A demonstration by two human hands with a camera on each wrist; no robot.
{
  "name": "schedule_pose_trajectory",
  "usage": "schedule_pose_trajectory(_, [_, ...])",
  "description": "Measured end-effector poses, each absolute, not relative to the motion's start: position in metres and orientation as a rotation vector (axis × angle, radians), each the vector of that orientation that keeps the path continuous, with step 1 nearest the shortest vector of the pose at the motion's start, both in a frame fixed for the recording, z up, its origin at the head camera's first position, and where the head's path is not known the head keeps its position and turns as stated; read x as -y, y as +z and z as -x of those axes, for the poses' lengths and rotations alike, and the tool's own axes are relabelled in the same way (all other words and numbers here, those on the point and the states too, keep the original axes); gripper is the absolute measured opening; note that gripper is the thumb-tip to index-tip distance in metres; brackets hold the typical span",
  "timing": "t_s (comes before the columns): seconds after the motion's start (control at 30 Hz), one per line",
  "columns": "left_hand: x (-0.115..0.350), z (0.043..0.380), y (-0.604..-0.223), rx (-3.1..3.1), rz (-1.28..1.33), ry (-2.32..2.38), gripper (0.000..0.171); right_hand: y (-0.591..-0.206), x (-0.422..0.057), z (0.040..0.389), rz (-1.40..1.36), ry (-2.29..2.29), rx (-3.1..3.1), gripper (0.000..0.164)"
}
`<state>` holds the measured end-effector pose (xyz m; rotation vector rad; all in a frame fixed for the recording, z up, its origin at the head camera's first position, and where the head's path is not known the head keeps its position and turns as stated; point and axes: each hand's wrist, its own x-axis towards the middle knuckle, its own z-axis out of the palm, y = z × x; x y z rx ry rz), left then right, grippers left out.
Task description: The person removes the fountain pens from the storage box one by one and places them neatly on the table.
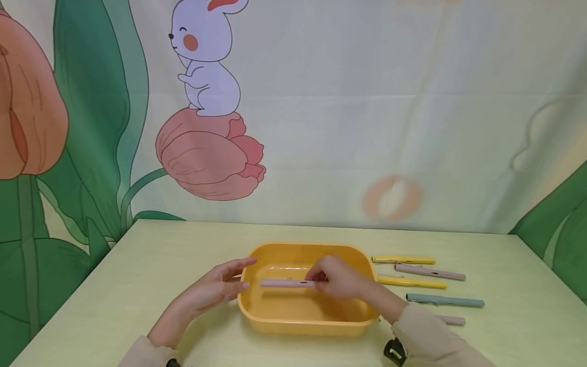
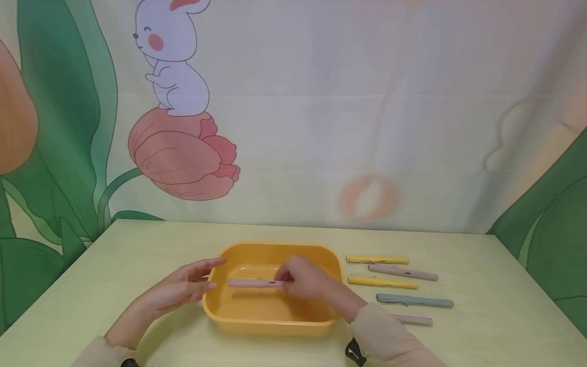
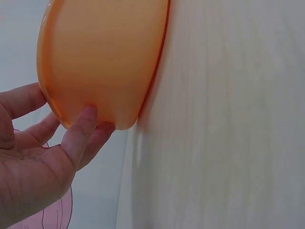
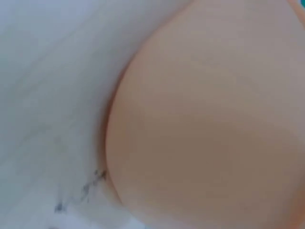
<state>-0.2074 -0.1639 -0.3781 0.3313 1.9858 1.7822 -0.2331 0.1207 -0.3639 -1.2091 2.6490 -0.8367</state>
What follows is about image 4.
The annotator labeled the person's right hand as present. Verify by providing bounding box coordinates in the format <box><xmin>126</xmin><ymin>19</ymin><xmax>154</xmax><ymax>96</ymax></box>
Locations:
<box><xmin>99</xmin><ymin>0</ymin><xmax>305</xmax><ymax>229</ymax></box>

